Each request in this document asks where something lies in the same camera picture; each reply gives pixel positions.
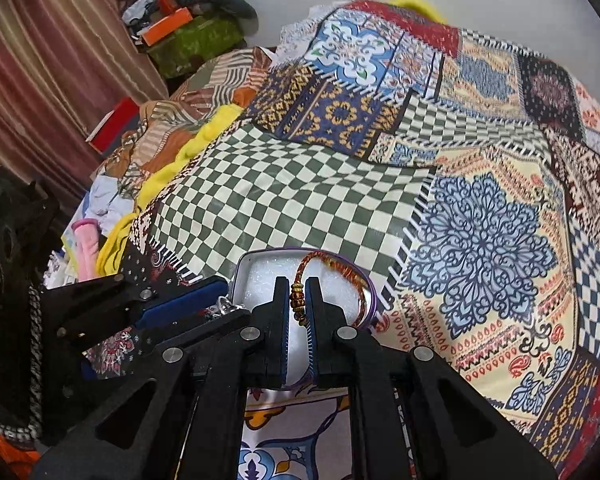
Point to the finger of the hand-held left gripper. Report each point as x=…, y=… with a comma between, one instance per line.
x=185, y=300

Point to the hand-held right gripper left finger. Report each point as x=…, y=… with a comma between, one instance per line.
x=281, y=325

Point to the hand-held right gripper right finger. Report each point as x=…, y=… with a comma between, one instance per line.
x=313, y=330

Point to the purple rimmed jewelry box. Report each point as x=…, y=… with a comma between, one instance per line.
x=262, y=280

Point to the pink cloth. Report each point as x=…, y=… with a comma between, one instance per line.
x=86, y=250

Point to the pile of light clothes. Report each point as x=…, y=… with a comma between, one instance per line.
x=107, y=200

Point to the patchwork printed blanket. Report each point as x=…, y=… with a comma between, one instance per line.
x=305, y=195

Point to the yellow blanket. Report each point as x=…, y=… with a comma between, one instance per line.
x=200, y=145

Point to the red book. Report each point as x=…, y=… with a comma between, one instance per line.
x=117, y=122

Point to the orange cloth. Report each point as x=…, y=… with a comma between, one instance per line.
x=15, y=455

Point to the striped maroon curtain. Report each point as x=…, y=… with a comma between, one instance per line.
x=45, y=60

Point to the brown striped blanket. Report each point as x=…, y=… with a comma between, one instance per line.
x=205, y=85

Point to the green patterned box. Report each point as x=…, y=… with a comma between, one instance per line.
x=195, y=42

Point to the orange box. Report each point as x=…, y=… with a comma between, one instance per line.
x=167, y=25

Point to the white lace cloth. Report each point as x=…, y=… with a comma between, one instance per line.
x=300, y=35

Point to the grey pillow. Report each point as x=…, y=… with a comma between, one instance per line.
x=220, y=2

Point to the heap of mixed clothes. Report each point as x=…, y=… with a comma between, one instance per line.
x=150, y=0

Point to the yellow cloth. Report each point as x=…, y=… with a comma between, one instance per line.
x=420, y=5

